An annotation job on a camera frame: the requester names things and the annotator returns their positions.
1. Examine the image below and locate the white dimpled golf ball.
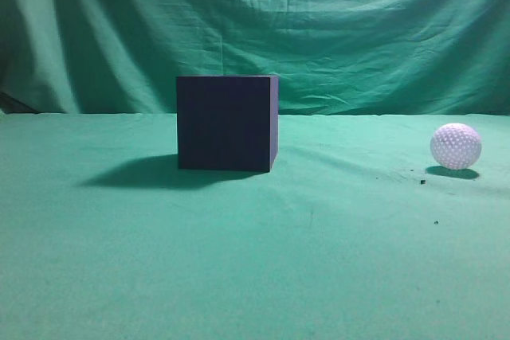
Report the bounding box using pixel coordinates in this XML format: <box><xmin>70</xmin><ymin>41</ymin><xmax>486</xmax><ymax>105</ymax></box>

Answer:
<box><xmin>430</xmin><ymin>123</ymin><xmax>482</xmax><ymax>170</ymax></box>

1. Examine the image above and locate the dark blue cube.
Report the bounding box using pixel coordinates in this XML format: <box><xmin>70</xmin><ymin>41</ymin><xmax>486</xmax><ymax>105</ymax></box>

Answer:
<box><xmin>176</xmin><ymin>75</ymin><xmax>279</xmax><ymax>173</ymax></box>

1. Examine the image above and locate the green table cloth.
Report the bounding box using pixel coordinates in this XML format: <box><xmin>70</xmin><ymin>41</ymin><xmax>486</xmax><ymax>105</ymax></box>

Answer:
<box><xmin>1</xmin><ymin>114</ymin><xmax>509</xmax><ymax>339</ymax></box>

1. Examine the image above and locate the green cloth backdrop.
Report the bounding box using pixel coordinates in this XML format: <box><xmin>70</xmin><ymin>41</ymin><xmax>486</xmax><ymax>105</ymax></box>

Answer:
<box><xmin>1</xmin><ymin>0</ymin><xmax>509</xmax><ymax>115</ymax></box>

